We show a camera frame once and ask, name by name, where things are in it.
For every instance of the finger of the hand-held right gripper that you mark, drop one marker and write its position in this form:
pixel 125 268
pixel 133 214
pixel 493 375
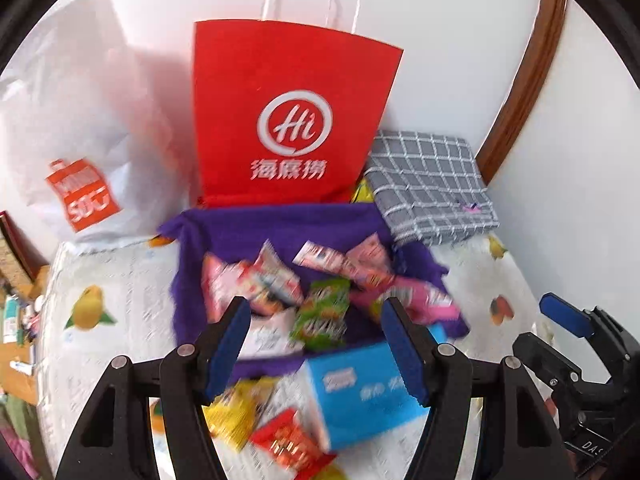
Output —
pixel 565 316
pixel 545 357

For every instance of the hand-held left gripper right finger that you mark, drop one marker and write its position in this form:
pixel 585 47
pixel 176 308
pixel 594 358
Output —
pixel 402 345

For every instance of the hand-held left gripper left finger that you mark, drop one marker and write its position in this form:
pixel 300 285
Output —
pixel 227 345

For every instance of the large pink snack bag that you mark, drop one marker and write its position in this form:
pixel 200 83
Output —
pixel 420 302

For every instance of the pink and white snack packet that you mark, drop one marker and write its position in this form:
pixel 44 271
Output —
pixel 220 285

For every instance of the small yellow snack packet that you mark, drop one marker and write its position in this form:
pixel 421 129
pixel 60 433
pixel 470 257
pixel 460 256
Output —
pixel 237 410

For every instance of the blue box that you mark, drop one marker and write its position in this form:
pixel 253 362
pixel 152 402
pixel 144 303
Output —
pixel 350 400

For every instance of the panda print snack packet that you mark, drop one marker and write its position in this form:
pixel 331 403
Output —
pixel 275 280

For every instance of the green snack packet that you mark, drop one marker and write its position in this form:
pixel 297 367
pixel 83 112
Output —
pixel 320 315

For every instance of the small pink snack packet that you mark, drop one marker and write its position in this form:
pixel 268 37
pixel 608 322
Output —
pixel 370 257

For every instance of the red and white snack packet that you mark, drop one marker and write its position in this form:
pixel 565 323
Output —
pixel 320 260

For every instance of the large yellow snack bag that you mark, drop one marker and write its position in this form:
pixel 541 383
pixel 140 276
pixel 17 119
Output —
pixel 327 474

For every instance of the purple towel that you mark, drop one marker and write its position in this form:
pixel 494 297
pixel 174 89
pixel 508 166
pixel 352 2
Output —
pixel 240 230

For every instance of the grey plaid folded cloth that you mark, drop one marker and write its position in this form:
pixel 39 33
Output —
pixel 425 185

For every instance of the white plastic bag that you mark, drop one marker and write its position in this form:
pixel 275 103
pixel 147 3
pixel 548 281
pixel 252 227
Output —
pixel 100 120

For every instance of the red paper bag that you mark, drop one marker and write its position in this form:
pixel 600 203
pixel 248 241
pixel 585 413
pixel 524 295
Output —
pixel 280 70

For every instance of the brown wooden frame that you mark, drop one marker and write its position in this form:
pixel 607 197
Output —
pixel 525 85

